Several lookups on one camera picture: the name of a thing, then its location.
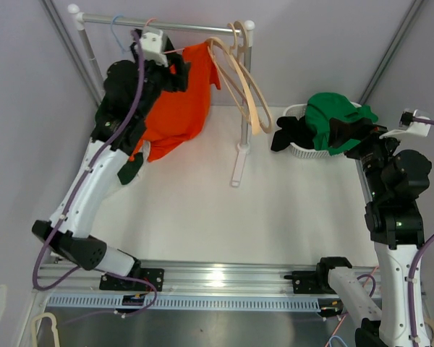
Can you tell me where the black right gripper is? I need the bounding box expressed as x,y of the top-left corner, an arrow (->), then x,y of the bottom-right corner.
328,117 -> 412,200

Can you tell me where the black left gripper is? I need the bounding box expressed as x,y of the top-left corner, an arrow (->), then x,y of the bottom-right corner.
129,43 -> 190,120

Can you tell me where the black t shirt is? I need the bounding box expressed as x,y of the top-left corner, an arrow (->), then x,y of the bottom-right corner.
271,116 -> 315,152

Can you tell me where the orange t shirt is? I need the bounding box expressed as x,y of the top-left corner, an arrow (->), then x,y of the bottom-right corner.
134,43 -> 221,162

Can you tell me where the beige plastic hanger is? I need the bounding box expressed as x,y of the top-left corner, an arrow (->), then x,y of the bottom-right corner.
205,37 -> 267,122
226,20 -> 273,134

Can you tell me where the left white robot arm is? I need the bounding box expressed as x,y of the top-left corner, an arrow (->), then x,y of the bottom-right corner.
32,30 -> 190,290

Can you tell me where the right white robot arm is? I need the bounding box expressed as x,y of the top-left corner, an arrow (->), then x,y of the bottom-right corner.
315,118 -> 432,346

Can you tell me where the dark green t shirt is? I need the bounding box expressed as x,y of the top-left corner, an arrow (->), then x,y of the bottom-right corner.
117,152 -> 144,186

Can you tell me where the blue hanger on floor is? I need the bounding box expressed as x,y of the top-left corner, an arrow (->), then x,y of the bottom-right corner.
325,335 -> 348,347

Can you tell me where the beige hanger on floor left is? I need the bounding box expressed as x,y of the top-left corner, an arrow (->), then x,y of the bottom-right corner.
29,312 -> 61,347

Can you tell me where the white plastic basket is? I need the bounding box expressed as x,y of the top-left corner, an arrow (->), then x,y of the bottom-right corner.
282,101 -> 361,159

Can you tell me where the silver clothes rack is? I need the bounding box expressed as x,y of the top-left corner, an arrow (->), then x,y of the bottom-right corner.
67,4 -> 262,188

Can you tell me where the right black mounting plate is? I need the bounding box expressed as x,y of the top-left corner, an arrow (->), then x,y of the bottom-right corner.
284,270 -> 336,295

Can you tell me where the black mounting plate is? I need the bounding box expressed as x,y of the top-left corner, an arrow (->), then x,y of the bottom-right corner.
99,268 -> 165,292
284,270 -> 336,295

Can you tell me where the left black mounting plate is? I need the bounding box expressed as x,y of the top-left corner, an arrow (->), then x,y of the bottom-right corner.
99,268 -> 165,292

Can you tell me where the blue wire hanger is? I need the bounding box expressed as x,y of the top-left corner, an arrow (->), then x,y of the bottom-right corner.
110,13 -> 126,55

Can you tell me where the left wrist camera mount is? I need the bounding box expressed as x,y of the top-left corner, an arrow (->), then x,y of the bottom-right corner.
140,28 -> 169,67

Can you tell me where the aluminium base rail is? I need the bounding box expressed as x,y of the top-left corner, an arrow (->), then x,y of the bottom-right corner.
31,257 -> 426,296

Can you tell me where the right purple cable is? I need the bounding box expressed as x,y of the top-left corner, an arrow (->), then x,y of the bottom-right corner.
359,115 -> 434,347

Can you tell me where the purple cable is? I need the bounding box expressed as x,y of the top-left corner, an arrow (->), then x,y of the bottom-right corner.
32,29 -> 159,319
359,115 -> 434,347

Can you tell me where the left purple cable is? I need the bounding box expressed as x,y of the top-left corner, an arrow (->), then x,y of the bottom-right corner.
32,29 -> 159,319

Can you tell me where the white slotted cable duct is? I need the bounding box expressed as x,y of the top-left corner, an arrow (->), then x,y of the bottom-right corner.
47,294 -> 320,313

